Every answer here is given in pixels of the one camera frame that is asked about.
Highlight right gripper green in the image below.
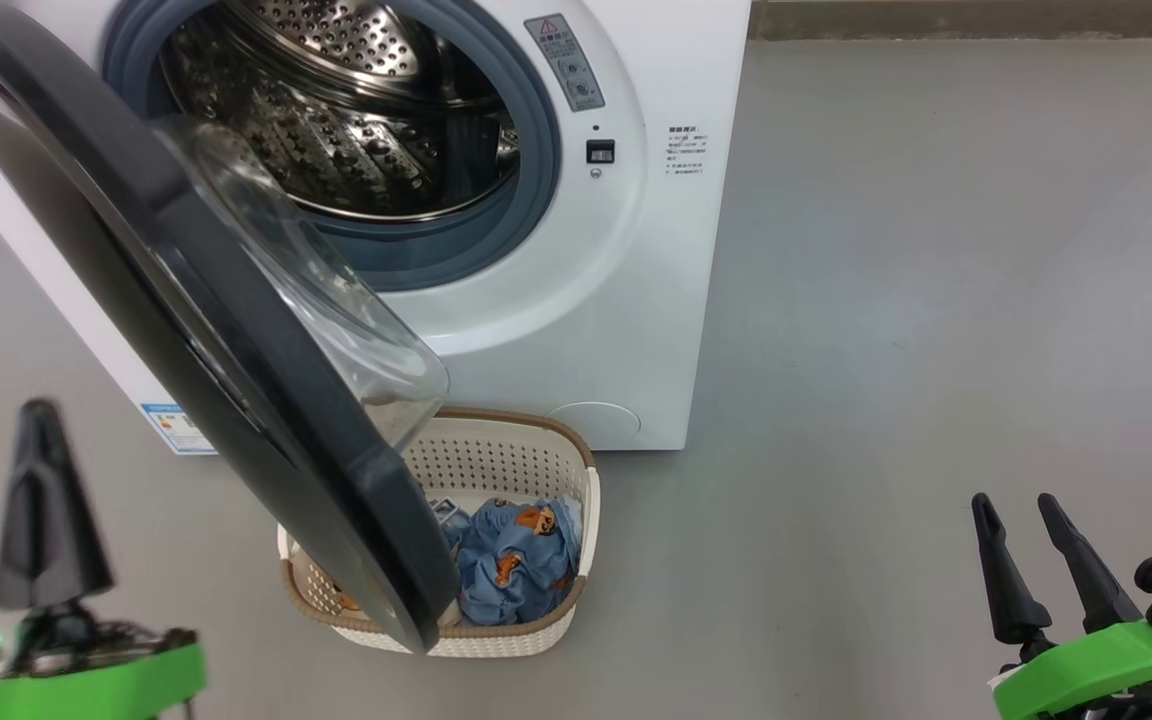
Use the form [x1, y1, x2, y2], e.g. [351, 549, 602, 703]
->
[971, 493, 1152, 720]

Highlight white front-load washing machine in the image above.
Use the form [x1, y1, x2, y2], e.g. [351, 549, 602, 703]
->
[0, 0, 752, 456]

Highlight stainless steel washing machine drum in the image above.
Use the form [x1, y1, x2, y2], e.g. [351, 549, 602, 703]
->
[158, 0, 522, 223]

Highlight cream perforated laundry basket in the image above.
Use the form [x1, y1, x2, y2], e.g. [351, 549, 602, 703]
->
[276, 405, 602, 659]

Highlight blue garment small orange prints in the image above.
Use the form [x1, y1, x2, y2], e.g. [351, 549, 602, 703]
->
[433, 496, 584, 627]

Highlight blue energy label sticker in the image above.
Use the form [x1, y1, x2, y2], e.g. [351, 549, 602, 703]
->
[141, 403, 217, 456]

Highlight black round glass washer door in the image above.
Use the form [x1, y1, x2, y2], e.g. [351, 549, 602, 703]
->
[0, 0, 459, 656]

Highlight round white filter cover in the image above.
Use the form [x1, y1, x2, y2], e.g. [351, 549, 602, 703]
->
[544, 402, 642, 447]

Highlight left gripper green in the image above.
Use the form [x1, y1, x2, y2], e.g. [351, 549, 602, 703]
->
[0, 398, 207, 720]

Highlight grey warning sticker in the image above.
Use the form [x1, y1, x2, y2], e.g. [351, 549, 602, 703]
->
[524, 13, 605, 113]

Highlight grey rubber door gasket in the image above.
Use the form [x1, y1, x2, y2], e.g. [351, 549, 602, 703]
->
[101, 0, 564, 293]

